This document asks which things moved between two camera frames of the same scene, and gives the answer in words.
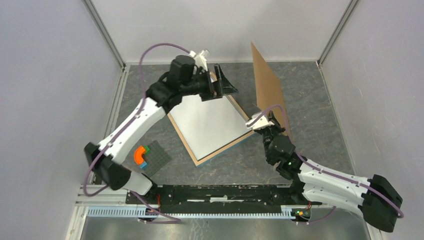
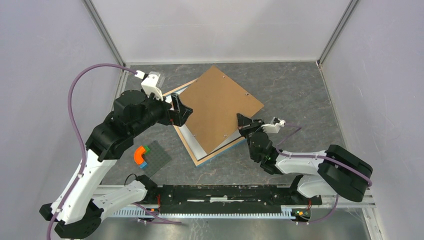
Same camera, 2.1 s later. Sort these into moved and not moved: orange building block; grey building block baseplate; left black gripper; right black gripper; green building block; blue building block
Moved: left black gripper; right black gripper
Not moved: blue building block; orange building block; grey building block baseplate; green building block
